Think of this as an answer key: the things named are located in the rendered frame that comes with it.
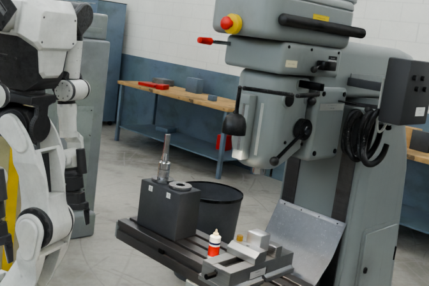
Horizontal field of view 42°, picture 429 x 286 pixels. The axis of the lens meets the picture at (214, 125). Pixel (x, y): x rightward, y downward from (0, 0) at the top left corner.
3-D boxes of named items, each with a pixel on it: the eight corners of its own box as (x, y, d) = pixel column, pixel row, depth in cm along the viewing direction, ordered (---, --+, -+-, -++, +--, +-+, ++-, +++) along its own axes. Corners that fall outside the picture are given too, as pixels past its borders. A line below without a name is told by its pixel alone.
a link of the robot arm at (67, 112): (51, 132, 207) (48, 80, 205) (67, 129, 217) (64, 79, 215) (75, 132, 204) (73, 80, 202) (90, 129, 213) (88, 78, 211)
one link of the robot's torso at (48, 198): (16, 253, 187) (-13, 117, 185) (49, 238, 203) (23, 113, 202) (52, 249, 181) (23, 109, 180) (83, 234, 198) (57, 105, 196)
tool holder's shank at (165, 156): (161, 162, 220) (165, 135, 218) (159, 160, 223) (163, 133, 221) (169, 163, 221) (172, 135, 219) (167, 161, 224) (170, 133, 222)
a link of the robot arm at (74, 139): (57, 166, 211) (55, 131, 209) (71, 162, 219) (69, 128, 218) (72, 167, 209) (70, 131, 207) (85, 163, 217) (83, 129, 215)
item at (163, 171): (158, 179, 220) (159, 165, 219) (156, 175, 224) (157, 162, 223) (170, 179, 221) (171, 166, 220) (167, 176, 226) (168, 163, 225)
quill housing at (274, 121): (267, 175, 176) (282, 74, 170) (220, 159, 190) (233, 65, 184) (302, 170, 189) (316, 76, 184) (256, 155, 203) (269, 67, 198)
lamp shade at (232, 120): (219, 133, 163) (222, 112, 162) (223, 129, 170) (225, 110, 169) (244, 137, 162) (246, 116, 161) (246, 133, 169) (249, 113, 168)
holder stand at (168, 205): (174, 241, 211) (180, 191, 208) (136, 223, 225) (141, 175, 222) (195, 235, 221) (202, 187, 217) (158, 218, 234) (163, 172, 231)
